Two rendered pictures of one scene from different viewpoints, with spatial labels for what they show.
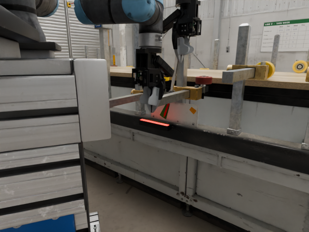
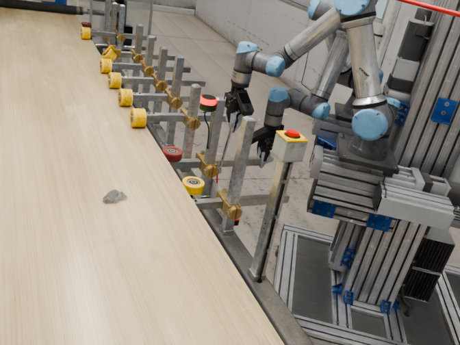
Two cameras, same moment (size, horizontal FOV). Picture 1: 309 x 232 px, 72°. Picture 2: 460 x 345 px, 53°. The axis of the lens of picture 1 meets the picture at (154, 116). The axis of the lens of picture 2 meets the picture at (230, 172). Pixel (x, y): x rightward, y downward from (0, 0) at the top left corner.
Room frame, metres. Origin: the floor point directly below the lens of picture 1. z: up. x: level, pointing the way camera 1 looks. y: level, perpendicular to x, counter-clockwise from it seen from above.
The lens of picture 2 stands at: (2.46, 0.66, 1.69)
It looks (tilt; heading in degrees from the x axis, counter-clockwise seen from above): 27 degrees down; 205
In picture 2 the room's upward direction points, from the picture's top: 11 degrees clockwise
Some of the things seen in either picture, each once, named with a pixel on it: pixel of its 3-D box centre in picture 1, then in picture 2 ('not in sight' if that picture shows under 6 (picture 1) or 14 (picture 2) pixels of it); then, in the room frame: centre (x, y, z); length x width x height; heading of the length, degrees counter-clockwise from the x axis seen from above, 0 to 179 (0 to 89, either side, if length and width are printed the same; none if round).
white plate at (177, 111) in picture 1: (172, 112); (212, 190); (0.96, -0.08, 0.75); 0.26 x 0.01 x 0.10; 53
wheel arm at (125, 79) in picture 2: not in sight; (161, 81); (0.47, -0.74, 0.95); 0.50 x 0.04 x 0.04; 143
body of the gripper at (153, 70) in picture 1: (148, 67); (271, 136); (0.70, 0.02, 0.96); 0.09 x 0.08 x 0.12; 143
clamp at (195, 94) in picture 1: (185, 92); (205, 164); (0.95, -0.14, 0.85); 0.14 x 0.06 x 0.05; 53
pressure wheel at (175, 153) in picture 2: (203, 87); (170, 162); (1.05, -0.24, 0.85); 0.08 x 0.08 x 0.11
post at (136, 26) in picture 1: (139, 71); (237, 179); (1.11, 0.08, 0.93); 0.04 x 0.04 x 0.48; 53
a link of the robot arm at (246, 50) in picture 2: not in sight; (246, 57); (0.84, -0.11, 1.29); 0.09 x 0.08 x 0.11; 91
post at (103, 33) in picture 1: (105, 70); (270, 221); (1.27, 0.29, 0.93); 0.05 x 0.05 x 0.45; 53
